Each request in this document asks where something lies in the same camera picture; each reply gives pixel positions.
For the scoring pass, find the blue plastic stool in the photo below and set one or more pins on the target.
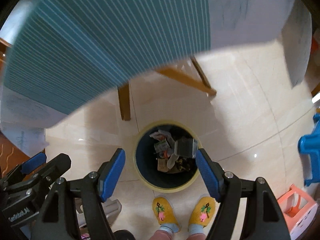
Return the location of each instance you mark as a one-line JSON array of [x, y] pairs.
[[309, 145]]

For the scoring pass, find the yellow embroidered slipper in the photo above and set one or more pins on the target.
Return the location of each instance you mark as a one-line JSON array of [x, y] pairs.
[[165, 215], [201, 215]]

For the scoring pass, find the round yellow-rimmed trash bin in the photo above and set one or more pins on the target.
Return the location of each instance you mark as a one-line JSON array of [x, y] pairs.
[[164, 172]]

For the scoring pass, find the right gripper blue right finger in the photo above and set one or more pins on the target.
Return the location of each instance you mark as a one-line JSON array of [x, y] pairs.
[[263, 216]]

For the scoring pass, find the red white wrapper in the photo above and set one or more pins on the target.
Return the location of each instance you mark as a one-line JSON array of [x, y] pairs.
[[165, 141]]

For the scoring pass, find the silver cardboard box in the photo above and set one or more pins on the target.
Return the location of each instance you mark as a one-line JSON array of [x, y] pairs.
[[186, 148]]

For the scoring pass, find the white and teal tablecloth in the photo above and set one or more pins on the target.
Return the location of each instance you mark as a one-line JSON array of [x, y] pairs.
[[65, 53]]

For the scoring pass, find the right yellow embroidered slipper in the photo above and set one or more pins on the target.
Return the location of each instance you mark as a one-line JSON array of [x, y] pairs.
[[201, 215]]

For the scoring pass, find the wooden folding table legs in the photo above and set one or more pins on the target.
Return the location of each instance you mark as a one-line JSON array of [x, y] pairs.
[[165, 82]]

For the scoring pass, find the pink plastic stool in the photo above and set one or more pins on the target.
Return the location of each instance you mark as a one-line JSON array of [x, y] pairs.
[[299, 210]]

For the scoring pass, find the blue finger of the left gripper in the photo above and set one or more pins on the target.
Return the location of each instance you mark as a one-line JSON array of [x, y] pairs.
[[33, 163]]

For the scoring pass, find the left yellow embroidered slipper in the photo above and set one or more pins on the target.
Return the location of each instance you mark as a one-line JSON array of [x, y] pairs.
[[165, 215]]

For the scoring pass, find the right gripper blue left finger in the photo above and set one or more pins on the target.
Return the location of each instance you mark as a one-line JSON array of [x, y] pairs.
[[57, 218]]

